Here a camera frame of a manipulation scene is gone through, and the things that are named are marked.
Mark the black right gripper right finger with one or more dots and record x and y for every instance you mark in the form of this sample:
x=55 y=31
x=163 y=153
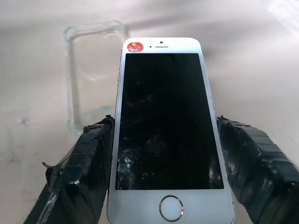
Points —
x=259 y=177

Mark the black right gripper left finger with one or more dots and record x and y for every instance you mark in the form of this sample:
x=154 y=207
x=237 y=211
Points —
x=77 y=177

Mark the white smartphone with red sticker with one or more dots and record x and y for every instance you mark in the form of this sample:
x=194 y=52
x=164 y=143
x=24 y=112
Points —
x=169 y=130

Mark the clear plastic phone case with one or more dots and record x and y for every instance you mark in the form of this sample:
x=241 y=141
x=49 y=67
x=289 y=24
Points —
x=93 y=77

